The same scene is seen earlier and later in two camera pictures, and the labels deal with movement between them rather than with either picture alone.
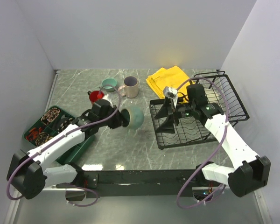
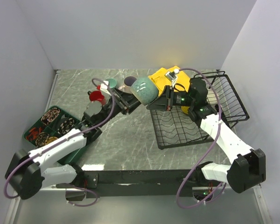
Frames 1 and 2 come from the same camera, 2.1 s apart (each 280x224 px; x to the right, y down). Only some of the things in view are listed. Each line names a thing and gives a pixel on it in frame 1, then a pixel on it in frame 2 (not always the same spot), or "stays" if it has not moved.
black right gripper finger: x=168 y=125 → x=161 y=103
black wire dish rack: x=182 y=121 stays
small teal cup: x=108 y=83 stays
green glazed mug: x=132 y=117 → x=145 y=90
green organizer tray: x=53 y=119 stays
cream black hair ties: x=64 y=124 stays
